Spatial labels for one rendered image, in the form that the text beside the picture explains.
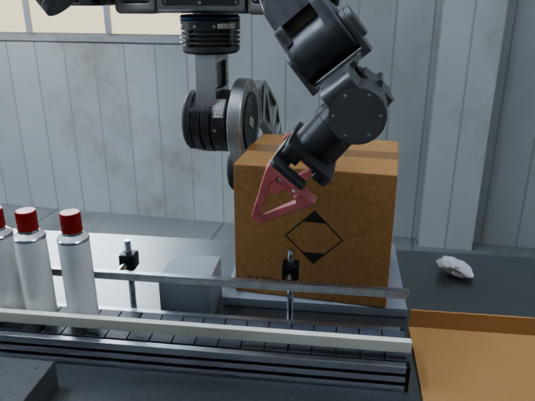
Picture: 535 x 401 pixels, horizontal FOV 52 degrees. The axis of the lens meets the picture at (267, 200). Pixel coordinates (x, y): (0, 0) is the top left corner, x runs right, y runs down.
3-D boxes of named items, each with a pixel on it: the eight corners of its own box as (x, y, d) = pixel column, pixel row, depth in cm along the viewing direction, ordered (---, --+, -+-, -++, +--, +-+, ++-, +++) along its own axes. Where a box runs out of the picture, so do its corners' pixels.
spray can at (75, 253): (63, 327, 94) (46, 217, 87) (77, 310, 99) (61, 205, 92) (92, 329, 94) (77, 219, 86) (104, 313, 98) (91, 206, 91)
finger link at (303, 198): (228, 208, 62) (280, 150, 59) (243, 187, 69) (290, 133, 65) (274, 247, 63) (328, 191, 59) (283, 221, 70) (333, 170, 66)
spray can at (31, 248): (21, 325, 95) (1, 215, 88) (37, 309, 100) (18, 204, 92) (49, 327, 94) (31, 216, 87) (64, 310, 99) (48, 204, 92)
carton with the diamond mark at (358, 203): (235, 290, 112) (232, 163, 102) (263, 241, 133) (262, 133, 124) (386, 309, 105) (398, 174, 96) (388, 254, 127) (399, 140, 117)
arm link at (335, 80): (347, 2, 60) (287, 52, 64) (339, 6, 50) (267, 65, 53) (411, 89, 62) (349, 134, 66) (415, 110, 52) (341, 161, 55)
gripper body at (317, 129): (277, 154, 61) (320, 104, 58) (290, 131, 70) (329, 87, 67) (321, 192, 62) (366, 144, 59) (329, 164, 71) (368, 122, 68)
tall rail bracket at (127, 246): (115, 334, 101) (106, 253, 95) (130, 313, 108) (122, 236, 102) (133, 336, 100) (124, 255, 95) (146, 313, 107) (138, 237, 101)
